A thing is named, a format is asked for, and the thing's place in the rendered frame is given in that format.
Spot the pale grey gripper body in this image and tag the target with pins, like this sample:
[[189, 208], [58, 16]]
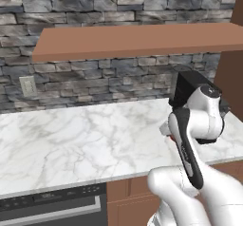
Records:
[[164, 129]]

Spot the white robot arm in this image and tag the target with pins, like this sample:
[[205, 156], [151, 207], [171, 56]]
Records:
[[202, 119]]

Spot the red peach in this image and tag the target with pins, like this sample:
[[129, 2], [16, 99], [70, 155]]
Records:
[[172, 138]]

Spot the brown base cabinet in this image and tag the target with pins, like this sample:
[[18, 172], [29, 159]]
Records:
[[129, 201]]

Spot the brown cabinet door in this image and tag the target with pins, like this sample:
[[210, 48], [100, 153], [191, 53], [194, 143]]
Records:
[[133, 41]]

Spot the black dishwasher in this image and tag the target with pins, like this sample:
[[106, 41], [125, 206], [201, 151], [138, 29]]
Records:
[[47, 201]]

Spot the brown wall cabinet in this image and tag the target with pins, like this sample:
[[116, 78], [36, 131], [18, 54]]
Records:
[[231, 78]]

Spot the pale wall socket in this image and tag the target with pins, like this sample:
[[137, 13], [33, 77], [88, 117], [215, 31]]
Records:
[[28, 86]]

